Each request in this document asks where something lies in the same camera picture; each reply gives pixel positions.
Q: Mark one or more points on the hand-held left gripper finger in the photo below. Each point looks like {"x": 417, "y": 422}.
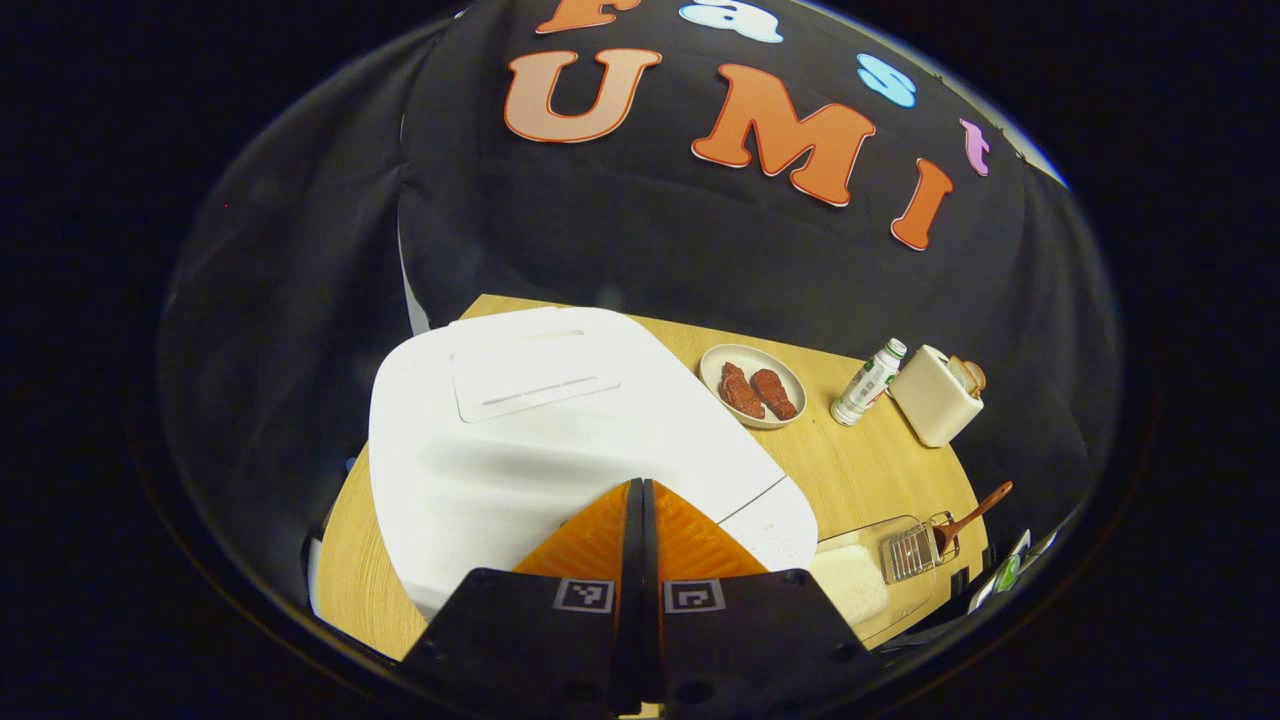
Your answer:
{"x": 652, "y": 560}
{"x": 632, "y": 560}

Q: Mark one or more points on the white rice cooker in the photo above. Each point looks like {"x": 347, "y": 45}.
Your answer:
{"x": 520, "y": 460}

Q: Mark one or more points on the white rice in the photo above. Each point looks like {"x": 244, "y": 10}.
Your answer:
{"x": 850, "y": 585}

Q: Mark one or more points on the brown wooden spoon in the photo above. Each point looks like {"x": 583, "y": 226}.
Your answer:
{"x": 975, "y": 510}

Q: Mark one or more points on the red meat piece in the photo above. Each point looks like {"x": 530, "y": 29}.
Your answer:
{"x": 775, "y": 393}
{"x": 740, "y": 392}

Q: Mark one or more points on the beige round plate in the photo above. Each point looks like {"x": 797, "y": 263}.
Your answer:
{"x": 752, "y": 355}

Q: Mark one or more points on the white green drink bottle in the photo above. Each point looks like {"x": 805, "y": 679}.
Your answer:
{"x": 865, "y": 385}

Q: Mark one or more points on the small black block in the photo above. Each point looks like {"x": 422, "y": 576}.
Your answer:
{"x": 960, "y": 582}

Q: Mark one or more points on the white toaster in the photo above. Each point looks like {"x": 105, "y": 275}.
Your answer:
{"x": 930, "y": 400}

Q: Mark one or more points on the black backdrop cloth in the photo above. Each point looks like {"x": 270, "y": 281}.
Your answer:
{"x": 600, "y": 230}

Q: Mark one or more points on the white green stand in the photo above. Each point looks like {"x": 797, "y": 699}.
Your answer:
{"x": 1005, "y": 575}

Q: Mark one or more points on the toasted bread slice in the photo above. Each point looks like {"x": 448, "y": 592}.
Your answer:
{"x": 972, "y": 375}

